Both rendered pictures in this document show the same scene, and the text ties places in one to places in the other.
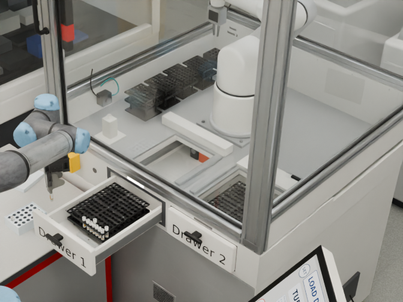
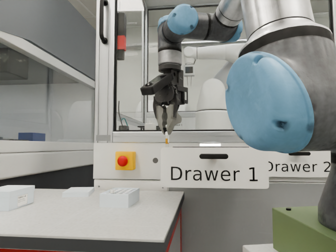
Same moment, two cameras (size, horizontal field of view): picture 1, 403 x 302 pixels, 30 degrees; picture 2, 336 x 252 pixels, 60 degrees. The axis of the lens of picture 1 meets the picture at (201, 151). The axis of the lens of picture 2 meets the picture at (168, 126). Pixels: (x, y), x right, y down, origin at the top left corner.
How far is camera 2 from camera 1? 2.25 m
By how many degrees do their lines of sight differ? 50
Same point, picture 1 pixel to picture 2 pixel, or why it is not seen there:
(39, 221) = (174, 157)
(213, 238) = not seen: hidden behind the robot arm
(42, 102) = not seen: hidden behind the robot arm
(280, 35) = not seen: outside the picture
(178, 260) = (268, 207)
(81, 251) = (250, 158)
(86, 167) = (144, 162)
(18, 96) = (32, 154)
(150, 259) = (230, 229)
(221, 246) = (324, 152)
